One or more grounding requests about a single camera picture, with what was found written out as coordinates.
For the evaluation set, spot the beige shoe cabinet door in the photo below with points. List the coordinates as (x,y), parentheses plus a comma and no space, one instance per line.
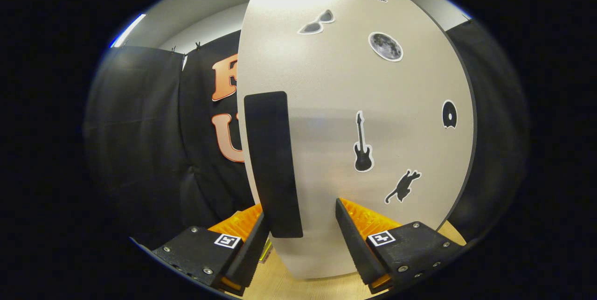
(350,80)

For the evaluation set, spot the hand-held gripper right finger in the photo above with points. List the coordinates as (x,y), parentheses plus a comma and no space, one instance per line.
(357,248)

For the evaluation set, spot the narrow ceiling light strip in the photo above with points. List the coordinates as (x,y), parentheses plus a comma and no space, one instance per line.
(128,31)

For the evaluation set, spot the black backdrop cloth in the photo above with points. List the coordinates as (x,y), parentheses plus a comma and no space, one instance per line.
(135,127)

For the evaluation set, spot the dark grey shoe cabinet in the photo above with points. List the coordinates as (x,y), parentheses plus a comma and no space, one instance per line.
(475,127)

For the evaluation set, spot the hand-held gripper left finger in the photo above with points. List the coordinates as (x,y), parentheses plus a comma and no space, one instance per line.
(247,258)

